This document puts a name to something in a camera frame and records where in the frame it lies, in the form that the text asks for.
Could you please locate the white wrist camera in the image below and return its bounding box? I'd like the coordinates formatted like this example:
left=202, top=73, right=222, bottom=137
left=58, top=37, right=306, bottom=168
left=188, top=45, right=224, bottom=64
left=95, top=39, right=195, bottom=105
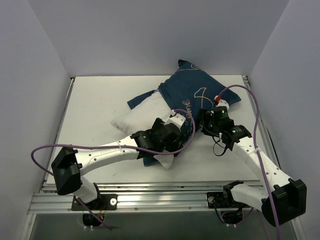
left=165, top=110, right=186, bottom=129
left=214, top=95, right=230, bottom=110

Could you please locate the blue patterned pillowcase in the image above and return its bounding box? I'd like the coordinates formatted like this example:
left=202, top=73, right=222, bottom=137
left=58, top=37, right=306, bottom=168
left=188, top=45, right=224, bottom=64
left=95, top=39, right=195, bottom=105
left=126, top=59, right=242, bottom=167

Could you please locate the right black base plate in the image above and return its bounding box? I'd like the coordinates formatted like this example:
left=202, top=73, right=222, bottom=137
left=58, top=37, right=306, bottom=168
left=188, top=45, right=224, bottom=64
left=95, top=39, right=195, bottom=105
left=206, top=191, right=234, bottom=209

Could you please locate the left aluminium side rail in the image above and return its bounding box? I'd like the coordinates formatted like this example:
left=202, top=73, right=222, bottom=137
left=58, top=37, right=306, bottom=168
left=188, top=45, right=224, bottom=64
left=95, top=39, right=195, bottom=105
left=41, top=77, right=76, bottom=186

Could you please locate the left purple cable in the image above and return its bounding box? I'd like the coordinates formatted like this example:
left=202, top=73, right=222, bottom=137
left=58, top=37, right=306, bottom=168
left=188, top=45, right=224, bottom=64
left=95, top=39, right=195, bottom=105
left=30, top=108, right=196, bottom=231

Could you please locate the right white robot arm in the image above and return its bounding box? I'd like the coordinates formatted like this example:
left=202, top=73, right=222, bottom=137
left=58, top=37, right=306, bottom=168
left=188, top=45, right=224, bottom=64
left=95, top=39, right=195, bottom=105
left=196, top=106, right=307, bottom=227

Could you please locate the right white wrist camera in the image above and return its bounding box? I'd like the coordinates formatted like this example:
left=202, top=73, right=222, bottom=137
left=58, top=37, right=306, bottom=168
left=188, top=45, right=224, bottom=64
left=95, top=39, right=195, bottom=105
left=214, top=95, right=230, bottom=110

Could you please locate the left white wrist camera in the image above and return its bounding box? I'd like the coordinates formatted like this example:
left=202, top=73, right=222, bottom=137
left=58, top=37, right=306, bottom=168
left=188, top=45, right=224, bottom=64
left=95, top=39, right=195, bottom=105
left=165, top=110, right=186, bottom=129

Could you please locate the white pillow insert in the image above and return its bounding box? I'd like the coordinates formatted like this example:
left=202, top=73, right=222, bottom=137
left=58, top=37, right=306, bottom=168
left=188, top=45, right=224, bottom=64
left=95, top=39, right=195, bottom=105
left=110, top=91, right=176, bottom=171

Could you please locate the aluminium front rail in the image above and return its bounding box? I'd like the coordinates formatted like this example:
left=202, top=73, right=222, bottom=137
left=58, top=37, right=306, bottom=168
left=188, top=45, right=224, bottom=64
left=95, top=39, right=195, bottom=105
left=26, top=181, right=298, bottom=215

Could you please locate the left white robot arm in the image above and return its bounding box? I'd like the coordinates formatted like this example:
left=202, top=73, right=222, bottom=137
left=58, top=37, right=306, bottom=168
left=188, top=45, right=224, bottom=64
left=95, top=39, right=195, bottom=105
left=51, top=114, right=186, bottom=210

